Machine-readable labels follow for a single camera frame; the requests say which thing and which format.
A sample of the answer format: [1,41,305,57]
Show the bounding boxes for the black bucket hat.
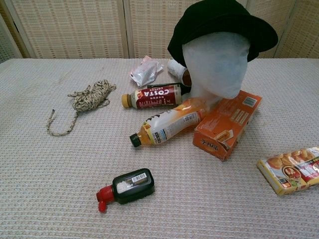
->
[167,0,279,63]

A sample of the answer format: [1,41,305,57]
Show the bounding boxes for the white foam mannequin head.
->
[182,32,250,110]

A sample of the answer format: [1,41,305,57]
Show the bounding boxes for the orange juice plastic bottle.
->
[129,97,212,148]

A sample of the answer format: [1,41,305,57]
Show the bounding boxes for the Costa coffee bottle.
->
[121,84,182,110]

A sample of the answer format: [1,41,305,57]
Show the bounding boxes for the crumpled clear plastic bag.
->
[129,55,164,88]

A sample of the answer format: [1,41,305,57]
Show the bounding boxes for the white brown paper cup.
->
[167,57,192,87]

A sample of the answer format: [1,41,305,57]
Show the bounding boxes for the orange cardboard box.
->
[192,90,263,162]

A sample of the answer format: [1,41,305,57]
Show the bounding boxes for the black ink bottle red cap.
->
[96,168,156,213]

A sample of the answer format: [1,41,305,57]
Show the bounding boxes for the woven folding screen panel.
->
[0,0,24,63]
[274,0,319,59]
[124,0,190,59]
[4,0,129,59]
[245,0,298,59]

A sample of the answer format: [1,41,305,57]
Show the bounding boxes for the beige woven tablecloth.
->
[0,58,319,239]

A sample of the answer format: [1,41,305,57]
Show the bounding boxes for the yellow snack package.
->
[256,146,319,196]

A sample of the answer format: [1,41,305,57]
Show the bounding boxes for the beige speckled rope bundle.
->
[46,79,117,137]

